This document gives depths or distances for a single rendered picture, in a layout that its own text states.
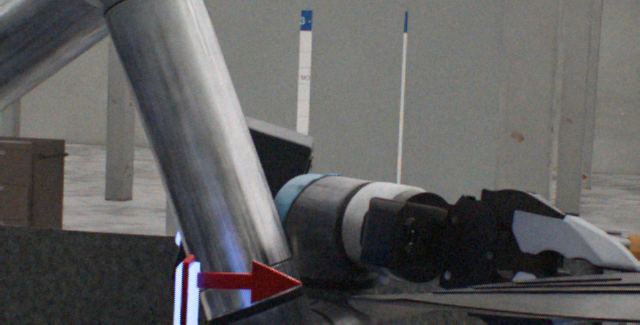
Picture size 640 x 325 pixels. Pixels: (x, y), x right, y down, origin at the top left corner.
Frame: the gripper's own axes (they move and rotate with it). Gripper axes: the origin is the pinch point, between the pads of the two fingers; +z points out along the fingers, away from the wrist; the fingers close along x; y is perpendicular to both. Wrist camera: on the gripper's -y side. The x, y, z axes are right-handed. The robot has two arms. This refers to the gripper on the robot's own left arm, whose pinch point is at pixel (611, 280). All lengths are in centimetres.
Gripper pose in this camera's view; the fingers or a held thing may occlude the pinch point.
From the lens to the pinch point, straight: 66.1
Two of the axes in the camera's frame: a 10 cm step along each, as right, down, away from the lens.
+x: -1.3, 9.9, -0.1
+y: 7.9, 1.1, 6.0
